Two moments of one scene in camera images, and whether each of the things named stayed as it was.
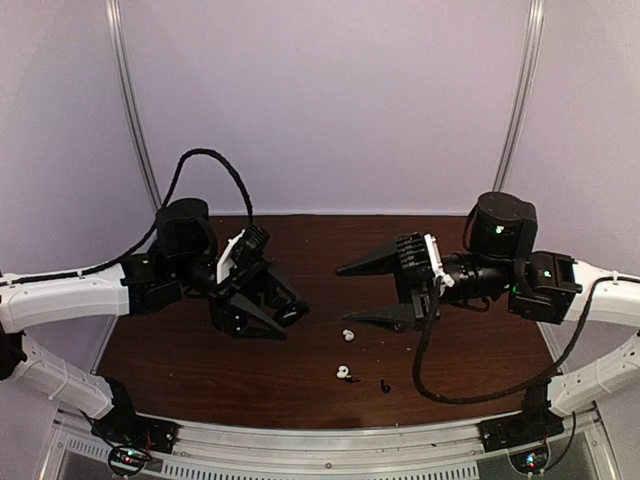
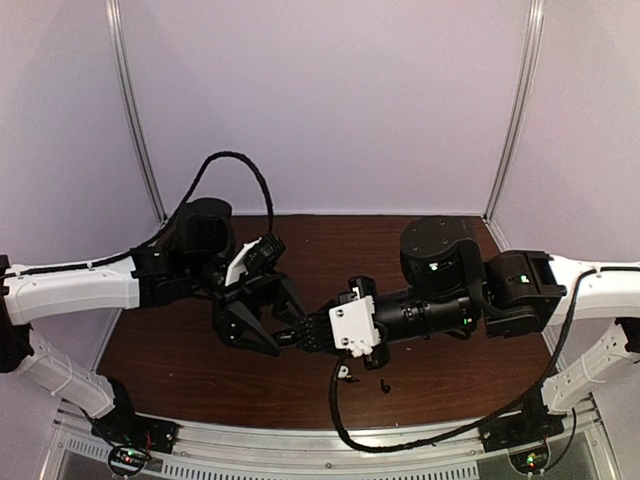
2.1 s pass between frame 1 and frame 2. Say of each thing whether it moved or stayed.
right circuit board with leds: stayed
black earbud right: stayed
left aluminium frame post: stayed
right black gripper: moved
